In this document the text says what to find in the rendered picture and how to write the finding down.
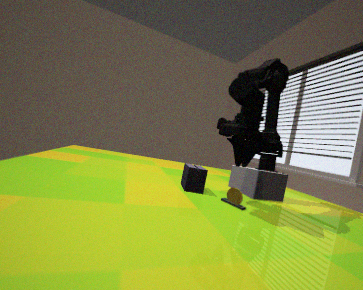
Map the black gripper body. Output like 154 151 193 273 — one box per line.
219 109 269 147

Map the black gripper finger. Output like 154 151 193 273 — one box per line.
227 138 252 167
242 144 263 167

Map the gold coin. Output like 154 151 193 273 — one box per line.
227 188 243 205

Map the black flat bar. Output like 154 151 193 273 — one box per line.
221 198 246 211

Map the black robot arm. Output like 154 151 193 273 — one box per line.
229 58 289 173

